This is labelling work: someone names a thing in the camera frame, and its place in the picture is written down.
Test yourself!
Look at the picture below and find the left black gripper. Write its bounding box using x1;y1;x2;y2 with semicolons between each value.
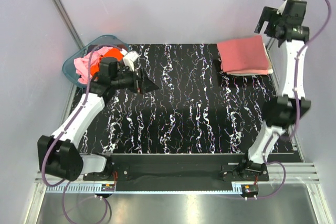
112;66;159;94

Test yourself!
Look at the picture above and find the dusty red t-shirt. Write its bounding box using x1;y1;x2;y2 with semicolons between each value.
217;35;264;73

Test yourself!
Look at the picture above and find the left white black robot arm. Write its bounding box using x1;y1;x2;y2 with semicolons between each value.
37;58;159;182

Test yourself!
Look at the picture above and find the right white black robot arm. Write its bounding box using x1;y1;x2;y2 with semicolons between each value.
236;0;311;180

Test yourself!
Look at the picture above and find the folded salmon pink t-shirt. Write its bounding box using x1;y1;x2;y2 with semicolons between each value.
225;69;269;76

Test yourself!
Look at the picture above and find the orange shirt in basket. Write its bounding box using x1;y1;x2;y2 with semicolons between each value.
90;47;123;77

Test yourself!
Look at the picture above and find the light pink shirt in basket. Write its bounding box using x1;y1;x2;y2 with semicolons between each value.
73;46;112;84

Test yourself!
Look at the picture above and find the teal plastic laundry basket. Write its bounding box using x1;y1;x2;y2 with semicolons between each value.
62;35;130;88

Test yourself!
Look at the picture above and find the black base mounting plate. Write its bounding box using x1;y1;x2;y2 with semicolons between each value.
51;151;302;192

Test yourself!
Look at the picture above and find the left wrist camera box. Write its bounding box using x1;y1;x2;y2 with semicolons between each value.
122;51;140;72

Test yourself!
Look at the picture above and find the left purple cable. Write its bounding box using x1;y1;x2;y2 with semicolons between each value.
40;45;127;223

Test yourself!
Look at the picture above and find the aluminium frame rail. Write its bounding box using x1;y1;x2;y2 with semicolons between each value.
45;163;319;197

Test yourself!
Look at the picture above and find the left rear aluminium post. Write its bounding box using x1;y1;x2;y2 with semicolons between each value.
52;0;84;49

